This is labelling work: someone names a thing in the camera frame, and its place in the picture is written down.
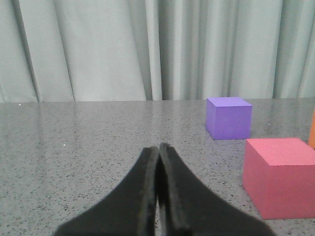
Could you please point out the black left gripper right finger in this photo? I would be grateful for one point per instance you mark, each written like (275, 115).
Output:
(189, 208)

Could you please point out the pale green curtain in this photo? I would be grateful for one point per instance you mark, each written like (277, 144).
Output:
(119, 50)

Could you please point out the orange foam cube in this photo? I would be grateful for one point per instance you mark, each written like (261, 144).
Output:
(311, 139)

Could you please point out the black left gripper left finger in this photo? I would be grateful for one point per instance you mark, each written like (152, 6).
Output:
(129, 210)

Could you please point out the red foam cube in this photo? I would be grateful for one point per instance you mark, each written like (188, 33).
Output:
(279, 177)

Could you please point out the purple foam cube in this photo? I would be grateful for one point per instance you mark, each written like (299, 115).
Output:
(228, 118)

